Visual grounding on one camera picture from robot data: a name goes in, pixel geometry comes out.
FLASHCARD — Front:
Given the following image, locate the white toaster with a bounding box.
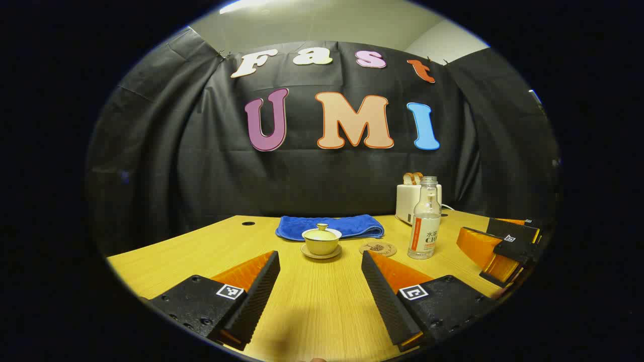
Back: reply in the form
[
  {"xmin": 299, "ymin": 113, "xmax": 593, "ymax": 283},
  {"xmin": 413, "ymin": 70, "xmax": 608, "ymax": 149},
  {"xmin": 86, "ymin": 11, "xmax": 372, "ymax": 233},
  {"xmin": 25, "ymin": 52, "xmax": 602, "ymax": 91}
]
[{"xmin": 395, "ymin": 183, "xmax": 443, "ymax": 226}]

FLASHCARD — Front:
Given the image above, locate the clear water bottle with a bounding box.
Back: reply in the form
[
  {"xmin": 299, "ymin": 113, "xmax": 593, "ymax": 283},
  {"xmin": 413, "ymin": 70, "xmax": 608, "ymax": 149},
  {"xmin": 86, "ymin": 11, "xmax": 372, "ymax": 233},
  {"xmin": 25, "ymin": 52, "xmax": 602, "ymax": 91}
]
[{"xmin": 407, "ymin": 176, "xmax": 442, "ymax": 260}]

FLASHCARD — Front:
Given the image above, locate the cream teacup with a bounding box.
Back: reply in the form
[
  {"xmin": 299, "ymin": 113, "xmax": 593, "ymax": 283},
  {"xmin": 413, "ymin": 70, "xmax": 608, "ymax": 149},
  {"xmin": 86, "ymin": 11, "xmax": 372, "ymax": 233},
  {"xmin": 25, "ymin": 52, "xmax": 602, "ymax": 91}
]
[{"xmin": 304, "ymin": 235, "xmax": 340, "ymax": 255}]

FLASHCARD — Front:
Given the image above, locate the round wooden coaster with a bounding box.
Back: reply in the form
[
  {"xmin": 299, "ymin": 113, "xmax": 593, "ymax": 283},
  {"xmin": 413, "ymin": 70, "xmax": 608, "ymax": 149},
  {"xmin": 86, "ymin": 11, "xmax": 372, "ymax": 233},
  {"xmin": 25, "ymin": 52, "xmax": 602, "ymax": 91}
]
[{"xmin": 359, "ymin": 241, "xmax": 397, "ymax": 258}]

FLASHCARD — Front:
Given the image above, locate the cream saucer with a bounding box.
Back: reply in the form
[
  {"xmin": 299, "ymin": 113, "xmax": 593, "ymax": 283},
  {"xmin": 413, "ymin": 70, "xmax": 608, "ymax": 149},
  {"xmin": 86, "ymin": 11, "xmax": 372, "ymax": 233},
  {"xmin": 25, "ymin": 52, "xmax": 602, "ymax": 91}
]
[{"xmin": 300, "ymin": 244, "xmax": 343, "ymax": 260}]

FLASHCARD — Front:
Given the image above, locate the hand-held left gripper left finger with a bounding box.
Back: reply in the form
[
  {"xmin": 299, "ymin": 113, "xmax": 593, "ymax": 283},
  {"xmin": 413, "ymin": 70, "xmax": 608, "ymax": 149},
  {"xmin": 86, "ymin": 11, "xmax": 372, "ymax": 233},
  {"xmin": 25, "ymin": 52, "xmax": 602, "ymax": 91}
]
[{"xmin": 148, "ymin": 250, "xmax": 281, "ymax": 351}]

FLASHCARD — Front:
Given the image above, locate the black backdrop cloth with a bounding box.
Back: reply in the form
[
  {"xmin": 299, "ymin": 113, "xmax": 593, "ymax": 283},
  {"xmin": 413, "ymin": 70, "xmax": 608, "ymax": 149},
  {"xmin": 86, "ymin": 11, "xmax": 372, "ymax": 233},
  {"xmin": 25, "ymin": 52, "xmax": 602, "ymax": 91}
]
[{"xmin": 86, "ymin": 28, "xmax": 559, "ymax": 257}]

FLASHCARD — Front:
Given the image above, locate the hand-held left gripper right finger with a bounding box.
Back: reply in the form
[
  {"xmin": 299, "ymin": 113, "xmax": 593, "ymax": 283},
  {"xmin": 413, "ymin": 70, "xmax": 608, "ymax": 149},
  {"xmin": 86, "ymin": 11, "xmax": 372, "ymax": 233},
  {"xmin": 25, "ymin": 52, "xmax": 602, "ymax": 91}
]
[{"xmin": 361, "ymin": 250, "xmax": 499, "ymax": 352}]

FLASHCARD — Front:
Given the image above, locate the blue towel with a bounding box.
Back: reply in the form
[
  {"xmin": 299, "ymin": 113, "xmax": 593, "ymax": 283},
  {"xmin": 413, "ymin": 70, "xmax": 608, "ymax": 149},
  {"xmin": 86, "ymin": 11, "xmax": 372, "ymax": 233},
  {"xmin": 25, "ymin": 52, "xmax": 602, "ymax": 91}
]
[{"xmin": 275, "ymin": 215, "xmax": 385, "ymax": 241}]

